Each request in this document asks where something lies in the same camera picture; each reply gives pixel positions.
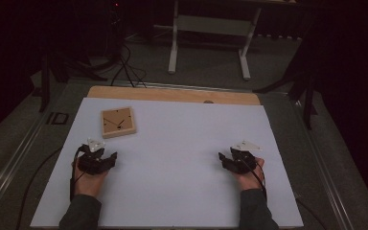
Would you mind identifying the black metal stand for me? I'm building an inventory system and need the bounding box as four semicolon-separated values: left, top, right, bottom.
253;6;319;130
38;52;108;114

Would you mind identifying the white metal table frame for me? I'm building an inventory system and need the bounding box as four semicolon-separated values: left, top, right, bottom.
152;0;301;81

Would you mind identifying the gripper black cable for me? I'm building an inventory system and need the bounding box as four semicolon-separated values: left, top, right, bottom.
69;144;88;203
236;152;268;201

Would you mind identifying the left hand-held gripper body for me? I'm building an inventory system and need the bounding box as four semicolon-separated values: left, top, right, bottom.
76;137;109;176

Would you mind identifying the black rectangular floor bracket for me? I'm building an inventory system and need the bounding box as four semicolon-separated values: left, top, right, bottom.
45;111;70;126

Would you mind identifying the metal floor rail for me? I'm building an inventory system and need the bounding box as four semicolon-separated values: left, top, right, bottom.
290;98;357;230
136;81;289;95
0;108;51;219

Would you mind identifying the person's right hand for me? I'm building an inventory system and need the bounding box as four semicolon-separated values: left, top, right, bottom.
234;157;266;193

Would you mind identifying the thin black floor cable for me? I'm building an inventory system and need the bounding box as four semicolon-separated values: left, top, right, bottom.
14;146;64;230
294;196;328;230

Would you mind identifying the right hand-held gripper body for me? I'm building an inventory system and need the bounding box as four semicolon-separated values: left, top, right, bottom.
229;140;264;175

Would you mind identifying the person's left hand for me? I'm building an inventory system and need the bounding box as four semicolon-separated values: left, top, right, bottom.
71;161;108;199

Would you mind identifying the wooden picture frame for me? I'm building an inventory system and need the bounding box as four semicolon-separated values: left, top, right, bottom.
100;106;138;140

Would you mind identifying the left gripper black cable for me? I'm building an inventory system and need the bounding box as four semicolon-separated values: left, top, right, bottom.
69;144;88;203

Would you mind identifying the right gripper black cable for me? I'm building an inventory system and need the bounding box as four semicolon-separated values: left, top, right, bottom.
236;152;268;201

